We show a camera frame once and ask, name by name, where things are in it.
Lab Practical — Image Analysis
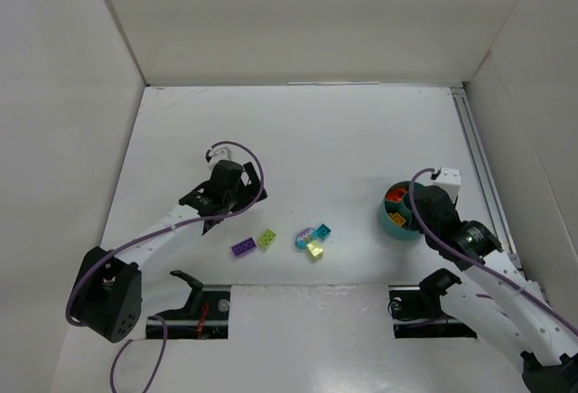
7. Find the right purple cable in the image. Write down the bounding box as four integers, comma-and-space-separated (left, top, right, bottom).
408, 167, 578, 340

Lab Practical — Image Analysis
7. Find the pale yellow lego brick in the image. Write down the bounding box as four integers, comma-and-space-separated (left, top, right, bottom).
307, 240, 324, 261

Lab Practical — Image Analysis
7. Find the teal divided round container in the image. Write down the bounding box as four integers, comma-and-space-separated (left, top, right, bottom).
378, 181, 422, 241

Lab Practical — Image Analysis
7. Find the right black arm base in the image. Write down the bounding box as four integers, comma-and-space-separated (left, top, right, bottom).
387, 268, 478, 339

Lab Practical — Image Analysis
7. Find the long purple lego brick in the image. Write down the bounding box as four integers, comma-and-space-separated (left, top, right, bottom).
231, 238, 256, 257

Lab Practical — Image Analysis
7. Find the aluminium rail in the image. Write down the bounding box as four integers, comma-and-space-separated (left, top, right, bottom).
449, 81, 561, 322

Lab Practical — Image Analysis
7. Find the teal flower face lego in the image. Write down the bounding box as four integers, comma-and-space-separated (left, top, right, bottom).
295, 228, 317, 250

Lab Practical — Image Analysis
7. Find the yellow orange lego brick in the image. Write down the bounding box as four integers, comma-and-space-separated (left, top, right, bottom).
389, 213, 406, 227

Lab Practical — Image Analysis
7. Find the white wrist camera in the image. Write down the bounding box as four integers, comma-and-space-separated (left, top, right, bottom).
205, 145, 232, 170
431, 167, 461, 203

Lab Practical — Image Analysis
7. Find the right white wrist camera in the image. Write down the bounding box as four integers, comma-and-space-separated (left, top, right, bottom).
431, 167, 461, 203

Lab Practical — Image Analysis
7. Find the lime green lego brick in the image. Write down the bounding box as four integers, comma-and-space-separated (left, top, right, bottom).
257, 229, 276, 250

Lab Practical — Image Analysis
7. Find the teal square lego brick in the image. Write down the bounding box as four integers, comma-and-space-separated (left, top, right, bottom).
315, 224, 331, 240

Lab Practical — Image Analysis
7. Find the orange curved lego piece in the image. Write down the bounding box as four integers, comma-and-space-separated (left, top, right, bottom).
385, 187, 408, 203

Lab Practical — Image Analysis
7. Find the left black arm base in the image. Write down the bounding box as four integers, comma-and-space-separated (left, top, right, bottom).
141, 270, 231, 340

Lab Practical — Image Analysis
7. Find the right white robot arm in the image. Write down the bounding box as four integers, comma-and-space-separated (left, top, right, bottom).
408, 183, 577, 392

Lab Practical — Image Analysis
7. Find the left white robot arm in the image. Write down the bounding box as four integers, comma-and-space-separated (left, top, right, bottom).
65, 160, 266, 343

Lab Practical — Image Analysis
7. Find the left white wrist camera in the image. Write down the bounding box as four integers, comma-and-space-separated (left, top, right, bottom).
205, 145, 232, 170

